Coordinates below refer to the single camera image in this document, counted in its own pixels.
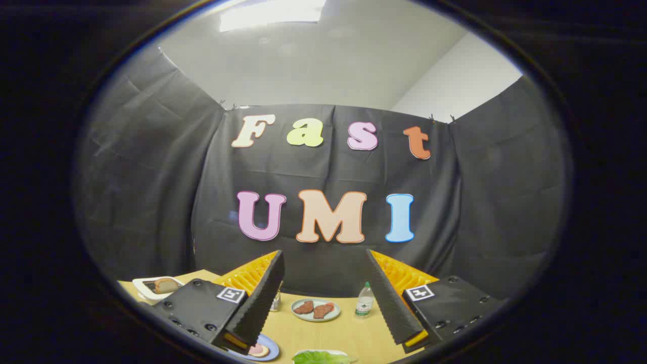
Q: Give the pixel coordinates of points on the toasted bread slice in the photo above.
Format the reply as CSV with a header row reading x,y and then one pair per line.
x,y
165,285

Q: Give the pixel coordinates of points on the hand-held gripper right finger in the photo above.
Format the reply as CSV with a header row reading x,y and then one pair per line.
x,y
391,298

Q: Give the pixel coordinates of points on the white bread slice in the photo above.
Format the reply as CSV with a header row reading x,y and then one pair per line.
x,y
264,354

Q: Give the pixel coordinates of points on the white plate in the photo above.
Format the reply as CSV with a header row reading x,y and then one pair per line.
x,y
303,352

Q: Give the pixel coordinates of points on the green lettuce leaf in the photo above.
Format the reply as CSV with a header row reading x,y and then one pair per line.
x,y
321,358

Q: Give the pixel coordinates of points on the blue plate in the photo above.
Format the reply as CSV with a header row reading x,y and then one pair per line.
x,y
272,351

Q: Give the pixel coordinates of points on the pale green plate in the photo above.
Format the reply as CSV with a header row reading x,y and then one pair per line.
x,y
316,319

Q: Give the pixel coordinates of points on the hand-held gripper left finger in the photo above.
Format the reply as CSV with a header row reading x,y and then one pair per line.
x,y
260,298

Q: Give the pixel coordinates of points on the pink ham slice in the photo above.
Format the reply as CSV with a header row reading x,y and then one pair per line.
x,y
258,349

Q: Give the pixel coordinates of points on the ceiling light panel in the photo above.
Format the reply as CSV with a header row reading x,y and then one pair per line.
x,y
273,12

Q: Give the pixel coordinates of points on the clear water bottle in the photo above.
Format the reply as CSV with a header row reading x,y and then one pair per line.
x,y
364,302

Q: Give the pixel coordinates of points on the black backdrop cloth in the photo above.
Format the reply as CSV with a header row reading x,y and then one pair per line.
x,y
151,202

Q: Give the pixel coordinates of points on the white toaster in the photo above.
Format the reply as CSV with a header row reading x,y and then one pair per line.
x,y
144,290

